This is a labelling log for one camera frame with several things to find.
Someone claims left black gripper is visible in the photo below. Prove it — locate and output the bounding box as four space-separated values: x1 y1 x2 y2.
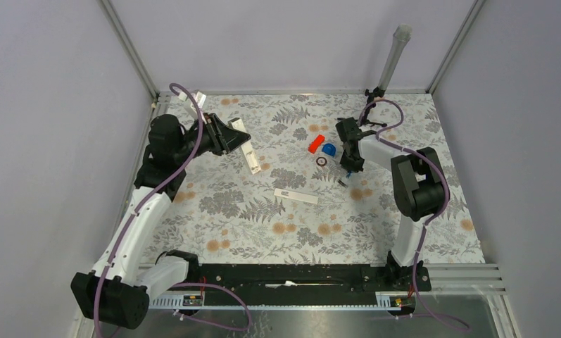
175 113 251 164

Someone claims white remote control body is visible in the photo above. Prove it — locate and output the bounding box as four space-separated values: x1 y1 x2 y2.
229 118 261 175

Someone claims white remote battery cover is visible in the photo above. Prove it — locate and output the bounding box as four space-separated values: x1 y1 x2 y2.
274 188 319 204

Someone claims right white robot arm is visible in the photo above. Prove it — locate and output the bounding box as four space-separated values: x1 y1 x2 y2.
336 118 450 290

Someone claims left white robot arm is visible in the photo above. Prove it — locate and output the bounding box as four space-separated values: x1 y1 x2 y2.
70 113 251 329

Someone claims blue plastic cap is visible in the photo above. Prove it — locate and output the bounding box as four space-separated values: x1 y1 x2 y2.
322 143 336 157

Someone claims red plastic block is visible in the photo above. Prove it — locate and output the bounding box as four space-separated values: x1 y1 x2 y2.
308 134 325 154

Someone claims black mini tripod stand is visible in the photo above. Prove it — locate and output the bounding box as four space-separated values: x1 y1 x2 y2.
356 86 388 128

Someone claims floral patterned table mat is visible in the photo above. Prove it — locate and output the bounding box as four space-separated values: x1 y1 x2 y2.
137 94 486 266

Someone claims grey tube on tripod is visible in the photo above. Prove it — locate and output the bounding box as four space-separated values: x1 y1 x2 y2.
377 24 412 96

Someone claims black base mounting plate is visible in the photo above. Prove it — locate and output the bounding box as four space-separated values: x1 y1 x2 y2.
177 263 431 298

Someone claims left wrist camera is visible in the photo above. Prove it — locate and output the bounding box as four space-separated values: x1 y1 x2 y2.
177 90 208 120

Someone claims slotted cable duct rail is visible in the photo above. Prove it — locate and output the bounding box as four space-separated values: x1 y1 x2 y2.
149 292 401 311

